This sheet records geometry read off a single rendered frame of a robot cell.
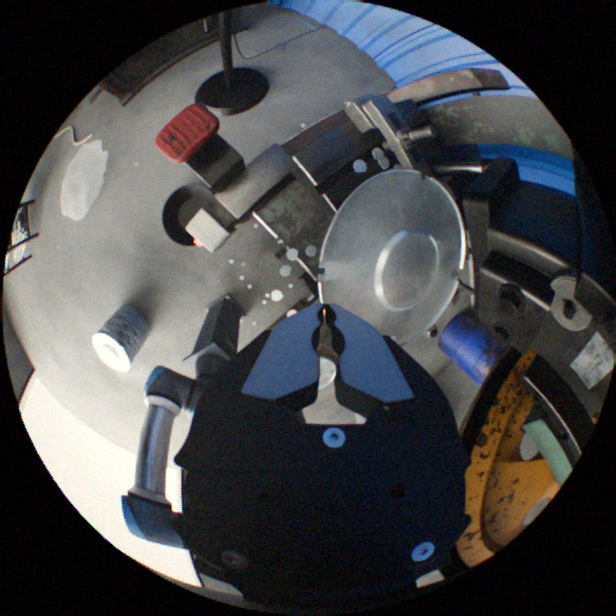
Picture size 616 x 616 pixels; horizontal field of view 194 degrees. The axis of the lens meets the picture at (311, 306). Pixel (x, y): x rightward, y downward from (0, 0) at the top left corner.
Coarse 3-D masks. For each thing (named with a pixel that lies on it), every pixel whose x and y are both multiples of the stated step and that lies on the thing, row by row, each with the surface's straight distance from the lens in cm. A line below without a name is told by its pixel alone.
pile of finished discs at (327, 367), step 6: (318, 354) 91; (324, 360) 92; (330, 360) 95; (324, 366) 96; (330, 366) 97; (324, 372) 100; (330, 372) 101; (324, 378) 104; (330, 378) 106; (324, 384) 109
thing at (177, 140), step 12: (192, 108) 27; (204, 108) 26; (180, 120) 26; (192, 120) 26; (204, 120) 25; (216, 120) 25; (168, 132) 26; (180, 132) 25; (192, 132) 25; (204, 132) 24; (216, 132) 25; (156, 144) 26; (168, 144) 25; (180, 144) 25; (192, 144) 24; (168, 156) 25; (180, 156) 24
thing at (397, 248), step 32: (352, 192) 22; (384, 192) 24; (416, 192) 28; (448, 192) 33; (352, 224) 22; (384, 224) 24; (416, 224) 28; (448, 224) 34; (320, 256) 20; (352, 256) 22; (384, 256) 24; (416, 256) 28; (448, 256) 35; (320, 288) 21; (352, 288) 23; (384, 288) 26; (416, 288) 30; (448, 288) 39; (384, 320) 29; (416, 320) 35
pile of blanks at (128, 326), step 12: (120, 312) 133; (132, 312) 133; (108, 324) 125; (120, 324) 124; (132, 324) 127; (144, 324) 134; (120, 336) 119; (132, 336) 124; (144, 336) 134; (132, 348) 122; (132, 360) 124
